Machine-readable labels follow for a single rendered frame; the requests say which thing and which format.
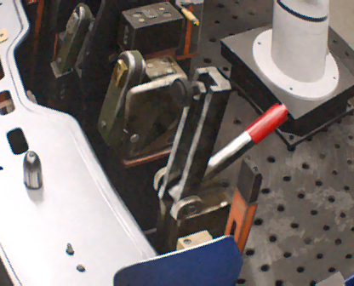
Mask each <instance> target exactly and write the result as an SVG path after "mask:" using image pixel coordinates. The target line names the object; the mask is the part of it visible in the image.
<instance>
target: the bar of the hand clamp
mask: <svg viewBox="0 0 354 286"><path fill-rule="evenodd" d="M236 90H237V87H236V84H235V83H234V82H232V83H230V82H229V81H228V80H225V79H224V78H223V77H222V76H221V75H220V73H219V72H218V71H217V69H216V68H214V67H212V66H211V67H206V68H202V69H196V70H195V76H194V78H193V81H192V84H190V82H188V80H187V79H185V78H184V77H182V78H176V79H175V80H174V81H173V83H172V85H171V87H170V94H171V99H172V101H173V102H174V104H175V105H177V107H179V108H184V111H183V114H182V117H181V120H180V125H179V128H178V131H177V135H176V137H175V140H174V145H173V148H172V151H171V154H170V157H169V161H168V165H167V168H166V171H165V174H164V177H163V182H162V185H161V188H160V192H159V194H158V196H159V197H160V199H162V200H163V199H168V198H171V196H170V195H169V193H168V189H169V188H170V186H171V185H172V184H173V183H175V182H176V183H177V182H178V181H179V180H180V185H179V188H178V191H177V193H176V197H175V200H174V203H173V206H172V209H171V211H170V214H171V215H172V216H173V213H174V206H175V204H177V202H179V201H180V200H182V199H184V198H186V197H190V196H197V195H198V193H199V190H200V187H201V184H202V182H203V177H204V175H205V172H206V169H207V167H208V162H209V159H210V156H211V153H212V150H213V148H214V143H215V141H216V138H217V135H218V133H219V130H220V125H221V123H222V120H223V117H224V115H225V112H226V106H227V103H228V100H229V98H230V95H231V94H230V92H235V91H236Z"/></svg>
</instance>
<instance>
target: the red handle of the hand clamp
mask: <svg viewBox="0 0 354 286"><path fill-rule="evenodd" d="M287 113H288V109H287V108H286V107H285V105H284V104H283V103H282V104H281V105H279V104H278V103H276V104H274V106H272V107H271V108H270V109H268V110H267V111H266V112H265V113H264V114H263V115H261V116H260V117H258V118H257V119H256V120H255V121H254V122H252V123H251V124H250V125H249V126H247V127H246V128H245V130H244V132H242V133H241V134H240V135H239V136H238V137H236V138H235V140H233V141H232V142H230V143H229V144H228V145H226V146H225V147H223V148H222V149H221V150H219V151H218V152H216V153H215V154H214V155H213V156H212V157H211V158H210V159H209V162H208V167H207V169H206V172H205V175H204V177H203V182H202V184H201V187H202V186H204V185H205V184H206V183H208V182H209V181H210V180H212V179H213V178H214V177H215V176H216V175H218V174H219V173H221V172H222V171H223V170H225V169H226V168H228V167H229V166H230V165H232V163H234V162H235V161H236V160H238V159H239V158H240V157H241V156H242V155H244V154H245V152H247V151H248V150H250V149H251V148H252V147H253V146H254V145H258V144H259V143H260V142H261V141H262V140H263V139H264V138H265V137H267V136H268V135H270V134H271V133H272V132H273V131H274V130H276V128H278V126H281V125H282V123H284V121H286V120H287V119H288V117H287V116H286V114H287ZM179 185H180V180H179V181H178V182H177V183H176V182H175V183H173V184H172V185H171V186H170V188H169V189H168V193H169V195H170V196H171V198H173V200H175V197H176V193H177V191H178V188H179ZM201 187H200V188H201Z"/></svg>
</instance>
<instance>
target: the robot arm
mask: <svg viewBox="0 0 354 286"><path fill-rule="evenodd" d="M273 4H274V5H273V17H272V18H273V20H272V21H273V23H272V29H271V30H268V31H264V32H263V33H261V34H260V35H259V36H258V37H257V38H256V39H255V42H254V46H253V57H254V62H255V65H256V67H257V68H258V69H259V71H260V73H261V74H262V75H263V77H264V78H265V79H266V80H267V81H268V82H269V83H271V85H273V86H274V87H275V88H276V89H278V90H279V91H281V92H284V93H285V94H287V95H290V96H292V97H294V98H297V99H299V100H309V101H315V100H324V99H325V98H328V97H329V96H330V95H331V94H332V93H333V92H334V91H335V89H336V87H337V84H338V81H339V80H338V79H339V71H338V68H337V65H336V62H335V60H334V59H333V56H332V55H331V54H330V53H329V50H328V46H327V44H328V43H327V41H328V24H329V23H328V22H329V0H274V2H273Z"/></svg>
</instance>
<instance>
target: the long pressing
mask: <svg viewBox="0 0 354 286"><path fill-rule="evenodd" d="M0 3H1V5H0V30H2V29H4V28H5V29H6V31H7V33H8V37H9V38H8V39H7V40H5V41H3V42H1V43H0V61H1V64H2V68H3V73H4V78H3V79H2V80H0V93H2V92H4V91H9V93H10V96H11V99H12V102H13V105H14V111H13V112H11V113H9V114H7V115H5V116H3V115H1V114H0V166H2V167H3V170H2V171H1V170H0V262H1V264H2V266H3V269H4V271H5V272H6V274H7V276H8V277H9V280H10V282H11V283H12V285H13V286H113V284H112V280H113V276H114V274H115V273H116V272H117V271H118V270H119V269H120V268H121V267H124V266H126V265H127V264H130V263H133V262H135V261H136V262H137V261H139V260H145V259H147V260H148V259H150V258H154V257H156V256H160V255H159V254H158V253H157V251H156V250H155V249H154V247H152V245H151V243H150V242H149V240H148V239H147V238H146V235H145V234H144V233H143V231H142V230H141V229H140V227H139V225H138V224H137V223H136V221H135V220H134V217H133V216H132V215H131V214H130V212H129V211H128V208H127V206H126V205H125V204H124V202H123V200H122V199H121V197H120V196H119V194H118V192H117V190H116V188H115V187H114V186H113V184H112V183H111V181H110V179H109V177H108V176H107V174H106V171H105V169H104V167H103V166H102V164H101V162H100V160H99V159H98V157H97V156H96V153H95V152H94V149H93V147H92V146H91V145H90V142H89V139H88V137H87V136H86V134H85V133H84V131H83V127H82V125H81V124H80V123H79V122H78V120H76V118H74V117H72V116H71V115H69V114H67V113H63V112H59V111H55V110H52V109H50V108H47V107H45V106H39V105H36V104H35V103H34V102H32V101H31V100H30V99H29V97H27V96H28V95H27V94H26V90H25V87H24V84H23V81H22V78H21V75H20V71H19V68H18V65H17V63H16V60H15V55H16V53H17V51H18V50H19V49H20V47H21V46H22V44H23V43H24V42H25V40H26V39H27V38H28V36H29V34H30V31H31V30H30V28H31V24H30V23H31V22H30V21H29V19H28V16H27V15H26V10H25V9H24V6H23V3H22V1H21V0H0ZM15 129H21V131H22V132H23V135H24V137H25V139H26V143H27V145H28V151H35V152H36V153H37V154H38V156H39V157H40V159H41V164H42V174H43V185H42V186H41V188H40V187H39V188H38V189H37V190H36V189H31V188H28V187H27V186H26V185H25V183H24V174H23V167H22V163H23V158H24V156H25V154H26V152H25V153H23V154H19V155H15V154H14V153H13V151H12V149H11V146H10V144H9V139H8V133H9V132H11V131H13V130H15ZM28 151H27V152H28ZM68 243H70V244H71V246H72V249H73V251H74V253H75V254H74V255H68V254H67V253H66V250H67V247H66V245H67V244H68ZM79 265H82V266H83V267H84V268H85V272H80V271H78V270H77V266H79Z"/></svg>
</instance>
